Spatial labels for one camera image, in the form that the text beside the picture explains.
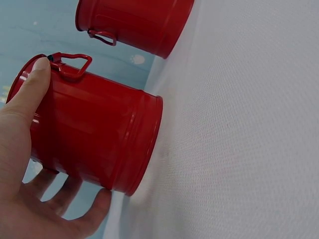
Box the red metal bucket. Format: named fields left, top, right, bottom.
left=75, top=0, right=195, bottom=60
left=5, top=52, right=164, bottom=197

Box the person's left hand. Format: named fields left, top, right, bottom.
left=0, top=57, right=112, bottom=239

